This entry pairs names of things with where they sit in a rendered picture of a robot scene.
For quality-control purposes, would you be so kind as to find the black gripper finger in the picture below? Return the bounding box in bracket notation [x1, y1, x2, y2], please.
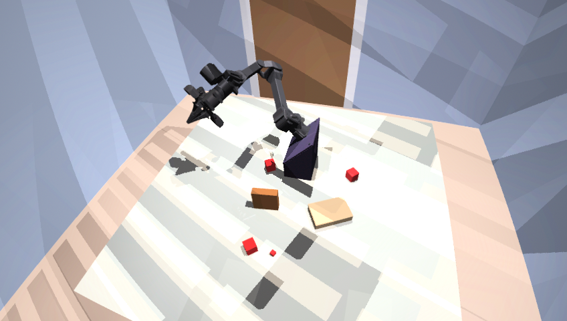
[188, 111, 209, 124]
[186, 102, 202, 123]

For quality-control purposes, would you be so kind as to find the tan flat block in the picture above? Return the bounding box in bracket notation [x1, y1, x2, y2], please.
[308, 196, 353, 229]

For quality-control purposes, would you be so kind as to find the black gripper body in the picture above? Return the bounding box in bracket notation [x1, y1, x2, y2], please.
[183, 85, 224, 128]

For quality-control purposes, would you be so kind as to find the brown square block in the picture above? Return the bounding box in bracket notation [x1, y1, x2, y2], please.
[251, 188, 279, 210]

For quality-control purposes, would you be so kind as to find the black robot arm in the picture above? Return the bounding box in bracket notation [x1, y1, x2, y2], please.
[200, 60, 311, 141]

